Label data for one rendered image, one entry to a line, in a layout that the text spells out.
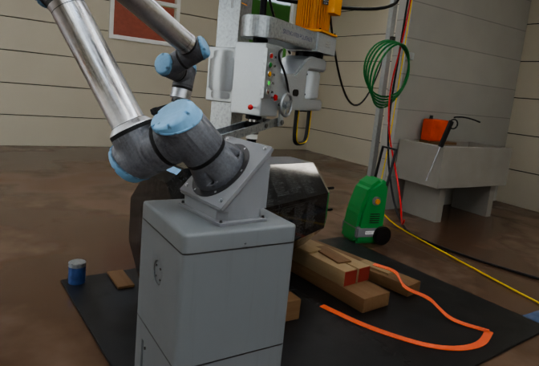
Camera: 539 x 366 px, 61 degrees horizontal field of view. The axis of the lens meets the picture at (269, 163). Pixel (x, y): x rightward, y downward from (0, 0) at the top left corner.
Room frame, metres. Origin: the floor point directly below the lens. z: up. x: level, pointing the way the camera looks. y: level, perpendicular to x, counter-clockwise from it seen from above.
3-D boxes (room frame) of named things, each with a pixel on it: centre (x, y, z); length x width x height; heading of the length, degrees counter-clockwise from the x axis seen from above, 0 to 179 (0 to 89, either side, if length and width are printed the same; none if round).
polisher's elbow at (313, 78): (3.40, -0.21, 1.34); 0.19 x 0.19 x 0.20
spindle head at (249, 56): (2.90, 0.08, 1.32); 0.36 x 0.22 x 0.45; 150
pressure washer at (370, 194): (4.11, -0.93, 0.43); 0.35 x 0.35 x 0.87; 22
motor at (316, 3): (3.39, -0.22, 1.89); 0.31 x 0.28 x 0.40; 60
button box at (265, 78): (2.71, 0.06, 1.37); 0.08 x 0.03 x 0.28; 150
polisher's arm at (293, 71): (3.16, -0.08, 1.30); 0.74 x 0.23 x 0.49; 150
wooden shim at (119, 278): (2.73, 0.86, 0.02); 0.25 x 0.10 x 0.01; 35
